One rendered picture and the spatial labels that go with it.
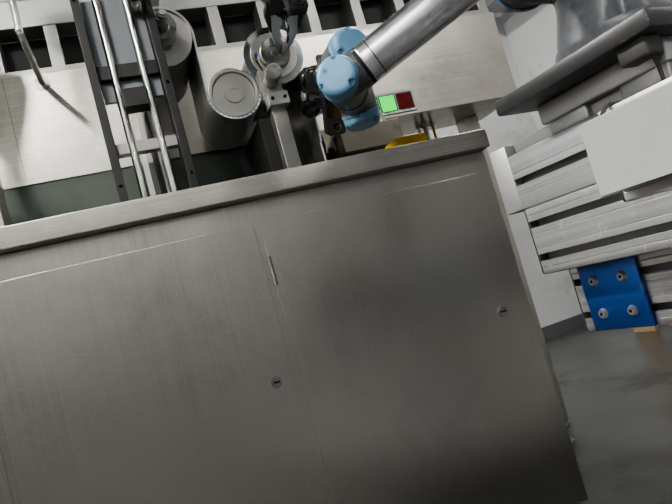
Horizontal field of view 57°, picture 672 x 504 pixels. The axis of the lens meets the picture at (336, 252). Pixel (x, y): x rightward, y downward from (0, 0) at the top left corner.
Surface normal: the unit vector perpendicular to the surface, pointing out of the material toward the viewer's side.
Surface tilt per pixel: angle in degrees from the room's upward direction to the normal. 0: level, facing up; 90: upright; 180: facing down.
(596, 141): 90
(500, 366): 90
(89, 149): 90
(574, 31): 73
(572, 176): 90
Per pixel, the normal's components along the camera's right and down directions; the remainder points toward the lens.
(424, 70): 0.28, -0.15
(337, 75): -0.25, -0.01
